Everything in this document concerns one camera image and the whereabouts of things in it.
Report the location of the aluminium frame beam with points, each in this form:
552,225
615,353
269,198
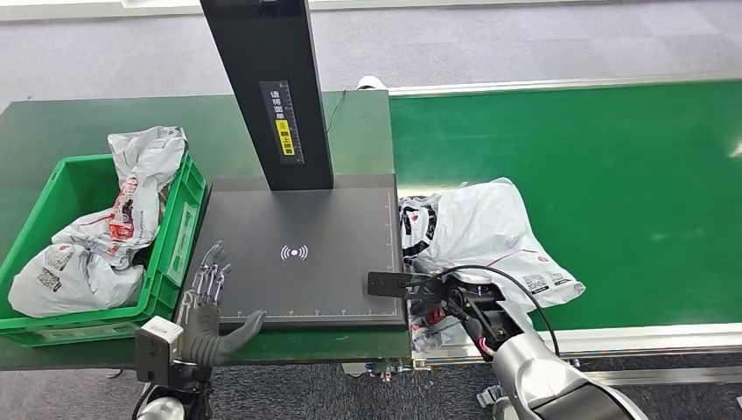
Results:
661,377

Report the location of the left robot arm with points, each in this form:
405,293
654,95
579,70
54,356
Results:
168,400

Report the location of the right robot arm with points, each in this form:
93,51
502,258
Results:
539,377

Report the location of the tall crumpled white package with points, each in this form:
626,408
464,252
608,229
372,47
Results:
142,174

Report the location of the green plastic crate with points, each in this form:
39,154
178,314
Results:
173,243

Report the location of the white conveyor roller end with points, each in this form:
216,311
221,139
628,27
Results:
371,82

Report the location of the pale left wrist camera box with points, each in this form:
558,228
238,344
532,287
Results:
157,348

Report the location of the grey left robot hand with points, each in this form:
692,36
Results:
203,342

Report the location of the green conveyor belt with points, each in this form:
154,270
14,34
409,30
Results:
608,145

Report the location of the aluminium conveyor rail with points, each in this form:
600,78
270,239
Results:
550,84
649,342

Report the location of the black yellow label sticker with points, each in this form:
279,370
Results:
282,122

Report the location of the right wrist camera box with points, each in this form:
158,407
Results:
388,284

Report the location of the white package with red print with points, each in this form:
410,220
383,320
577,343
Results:
487,232

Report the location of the metal brackets under table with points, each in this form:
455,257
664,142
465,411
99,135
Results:
385,368

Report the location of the low crumpled white package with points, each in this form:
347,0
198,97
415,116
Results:
72,284

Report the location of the black inbound scanner machine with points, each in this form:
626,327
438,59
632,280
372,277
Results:
313,278

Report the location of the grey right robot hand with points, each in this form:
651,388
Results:
426,298

